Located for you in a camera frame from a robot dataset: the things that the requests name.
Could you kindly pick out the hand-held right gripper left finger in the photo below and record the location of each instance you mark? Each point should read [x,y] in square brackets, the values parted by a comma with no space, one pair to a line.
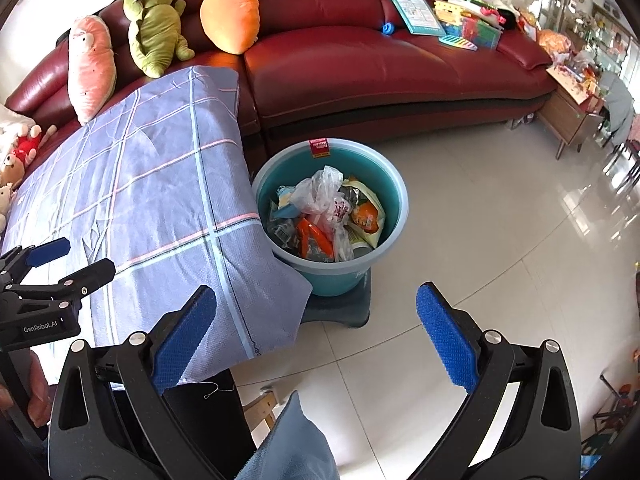
[185,340]

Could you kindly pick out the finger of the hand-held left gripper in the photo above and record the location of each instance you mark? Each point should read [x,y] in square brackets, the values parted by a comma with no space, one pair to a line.
[47,251]
[90,277]

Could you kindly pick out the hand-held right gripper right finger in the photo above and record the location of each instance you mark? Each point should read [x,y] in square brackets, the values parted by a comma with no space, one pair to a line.
[450,340]

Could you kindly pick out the teal plastic bucket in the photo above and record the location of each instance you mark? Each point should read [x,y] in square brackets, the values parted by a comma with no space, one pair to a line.
[330,280]

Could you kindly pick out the yellow snack packet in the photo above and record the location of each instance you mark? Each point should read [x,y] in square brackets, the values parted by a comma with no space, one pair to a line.
[367,215]

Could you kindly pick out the red snack wrapper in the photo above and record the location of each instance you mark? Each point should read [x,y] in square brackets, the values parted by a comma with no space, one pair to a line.
[315,237]

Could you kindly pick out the small blue packet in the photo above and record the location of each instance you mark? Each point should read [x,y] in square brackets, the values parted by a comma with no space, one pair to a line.
[286,197]

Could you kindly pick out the white plastic bag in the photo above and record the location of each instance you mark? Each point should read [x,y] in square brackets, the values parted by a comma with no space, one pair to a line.
[320,185]

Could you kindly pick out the person's left hand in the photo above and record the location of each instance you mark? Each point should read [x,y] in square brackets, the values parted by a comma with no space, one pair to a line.
[37,395]

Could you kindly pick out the brown teddy bear plush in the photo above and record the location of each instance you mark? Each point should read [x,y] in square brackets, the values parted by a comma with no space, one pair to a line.
[11,170]

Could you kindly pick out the wooden stool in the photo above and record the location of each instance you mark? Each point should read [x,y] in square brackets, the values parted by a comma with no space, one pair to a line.
[260,407]

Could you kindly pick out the red-dressed plush doll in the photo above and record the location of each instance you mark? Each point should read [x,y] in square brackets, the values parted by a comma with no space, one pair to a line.
[30,147]

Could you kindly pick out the blue plaid tablecloth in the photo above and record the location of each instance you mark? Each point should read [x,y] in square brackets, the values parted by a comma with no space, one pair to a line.
[165,185]

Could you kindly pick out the person's blue jeans leg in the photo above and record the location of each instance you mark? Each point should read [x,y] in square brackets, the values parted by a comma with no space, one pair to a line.
[295,445]

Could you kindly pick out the pink plush pillow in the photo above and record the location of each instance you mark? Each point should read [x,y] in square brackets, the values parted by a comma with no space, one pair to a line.
[92,70]

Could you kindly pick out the green dinosaur plush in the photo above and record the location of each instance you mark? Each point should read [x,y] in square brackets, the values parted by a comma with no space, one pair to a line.
[155,30]

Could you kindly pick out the wooden side cabinet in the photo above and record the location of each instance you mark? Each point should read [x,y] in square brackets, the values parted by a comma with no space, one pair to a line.
[565,110]

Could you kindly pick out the red leather sofa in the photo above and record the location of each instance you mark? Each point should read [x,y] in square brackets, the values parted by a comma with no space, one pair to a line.
[375,70]

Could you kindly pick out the grey cloth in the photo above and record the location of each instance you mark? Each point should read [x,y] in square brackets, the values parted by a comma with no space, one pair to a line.
[617,105]

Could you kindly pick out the orange carrot plush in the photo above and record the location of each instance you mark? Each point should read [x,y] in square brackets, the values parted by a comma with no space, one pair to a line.
[230,15]

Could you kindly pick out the orange mesh bag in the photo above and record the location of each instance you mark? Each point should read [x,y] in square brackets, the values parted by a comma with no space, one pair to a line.
[552,42]

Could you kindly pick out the colourful toy block set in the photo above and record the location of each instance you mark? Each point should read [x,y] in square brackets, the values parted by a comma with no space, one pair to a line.
[470,25]

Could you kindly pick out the blue toy ball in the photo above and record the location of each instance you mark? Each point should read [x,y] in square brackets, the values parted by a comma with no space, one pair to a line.
[388,28]

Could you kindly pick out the teal picture book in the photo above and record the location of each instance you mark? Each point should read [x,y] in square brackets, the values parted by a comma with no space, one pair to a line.
[415,15]

